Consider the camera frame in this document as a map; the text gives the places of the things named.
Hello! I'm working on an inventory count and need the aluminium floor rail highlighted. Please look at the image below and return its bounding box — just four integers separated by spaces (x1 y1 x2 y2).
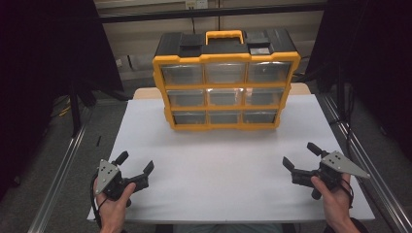
26 124 87 233
317 92 412 233

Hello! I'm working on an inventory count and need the black horizontal bar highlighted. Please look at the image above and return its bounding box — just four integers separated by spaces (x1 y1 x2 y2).
96 2 327 24

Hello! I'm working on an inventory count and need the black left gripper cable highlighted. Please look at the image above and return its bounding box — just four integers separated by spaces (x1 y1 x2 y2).
89 173 110 229

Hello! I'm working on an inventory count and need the white wall socket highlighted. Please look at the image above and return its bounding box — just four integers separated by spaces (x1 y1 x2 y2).
185 0 209 11

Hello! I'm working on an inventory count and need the person's left hand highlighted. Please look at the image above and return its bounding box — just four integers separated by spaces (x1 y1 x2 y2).
92 177 137 228

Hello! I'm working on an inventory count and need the yellow floor cable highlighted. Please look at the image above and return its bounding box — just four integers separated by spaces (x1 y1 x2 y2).
57 97 73 118

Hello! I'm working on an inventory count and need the black floor cable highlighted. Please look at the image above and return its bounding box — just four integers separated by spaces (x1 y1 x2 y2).
328 91 357 161

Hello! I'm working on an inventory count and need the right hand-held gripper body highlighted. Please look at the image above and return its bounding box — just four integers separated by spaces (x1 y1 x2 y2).
291 150 371 201

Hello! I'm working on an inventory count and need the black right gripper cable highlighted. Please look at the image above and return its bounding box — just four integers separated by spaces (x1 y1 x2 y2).
338 177 355 210

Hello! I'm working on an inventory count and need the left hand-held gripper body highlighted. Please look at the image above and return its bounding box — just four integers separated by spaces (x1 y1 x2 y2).
95 158 151 209

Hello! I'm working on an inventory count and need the person's right hand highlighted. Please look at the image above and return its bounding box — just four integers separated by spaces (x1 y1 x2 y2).
310 173 354 225

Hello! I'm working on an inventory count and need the black curtain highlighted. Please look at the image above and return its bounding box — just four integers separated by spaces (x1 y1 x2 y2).
0 0 124 200
305 0 412 161

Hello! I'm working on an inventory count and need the set of clear plastic drawers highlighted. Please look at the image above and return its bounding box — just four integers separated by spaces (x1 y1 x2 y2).
160 61 292 125

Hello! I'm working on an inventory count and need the black stand pole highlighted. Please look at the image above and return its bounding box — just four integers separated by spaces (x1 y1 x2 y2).
68 82 83 138

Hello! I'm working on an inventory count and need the white table cover sheet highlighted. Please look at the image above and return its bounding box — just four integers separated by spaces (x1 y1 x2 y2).
86 93 376 225

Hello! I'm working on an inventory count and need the yellow and black organizer case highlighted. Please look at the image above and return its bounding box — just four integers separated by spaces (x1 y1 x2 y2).
152 28 302 132

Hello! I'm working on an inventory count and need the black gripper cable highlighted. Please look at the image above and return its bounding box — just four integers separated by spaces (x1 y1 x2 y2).
338 177 355 210
89 173 110 229

